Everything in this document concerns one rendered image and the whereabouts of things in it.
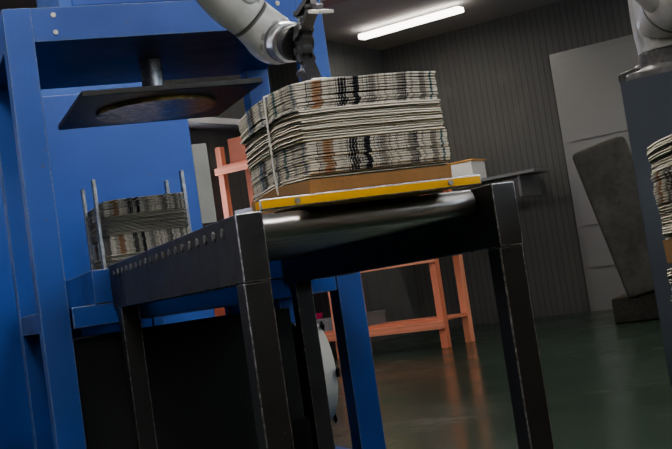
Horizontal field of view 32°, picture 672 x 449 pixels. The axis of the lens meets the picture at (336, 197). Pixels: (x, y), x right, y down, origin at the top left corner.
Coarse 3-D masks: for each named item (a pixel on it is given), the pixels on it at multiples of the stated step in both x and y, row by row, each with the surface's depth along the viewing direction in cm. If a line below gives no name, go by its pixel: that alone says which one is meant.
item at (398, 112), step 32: (288, 96) 213; (320, 96) 211; (352, 96) 213; (384, 96) 215; (416, 96) 218; (288, 128) 215; (320, 128) 210; (352, 128) 212; (384, 128) 214; (416, 128) 217; (288, 160) 219; (320, 160) 209; (352, 160) 211; (384, 160) 214; (416, 160) 216
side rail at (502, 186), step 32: (480, 192) 222; (512, 192) 219; (448, 224) 236; (480, 224) 224; (512, 224) 218; (320, 256) 310; (352, 256) 288; (384, 256) 269; (416, 256) 253; (448, 256) 247
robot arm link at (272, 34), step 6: (276, 24) 250; (282, 24) 248; (288, 24) 248; (294, 24) 248; (270, 30) 250; (276, 30) 247; (270, 36) 249; (276, 36) 247; (270, 42) 248; (276, 42) 247; (270, 48) 249; (276, 48) 248; (270, 54) 251; (276, 54) 248; (276, 60) 253; (282, 60) 249; (288, 60) 249
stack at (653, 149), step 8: (656, 144) 211; (664, 144) 206; (648, 152) 217; (656, 152) 213; (664, 152) 207; (648, 160) 218; (656, 160) 215; (664, 160) 209; (656, 168) 214; (664, 168) 209; (656, 176) 213; (664, 176) 209; (656, 184) 215; (664, 184) 210; (656, 192) 215; (664, 192) 211; (656, 200) 217; (664, 200) 212; (664, 208) 213; (664, 216) 215; (664, 224) 215; (664, 232) 215
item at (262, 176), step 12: (252, 108) 235; (240, 120) 243; (252, 120) 235; (240, 132) 244; (252, 132) 235; (264, 132) 230; (252, 144) 238; (264, 144) 230; (252, 156) 240; (264, 156) 231; (252, 168) 241; (264, 168) 233; (252, 180) 242; (264, 180) 235; (264, 192) 235
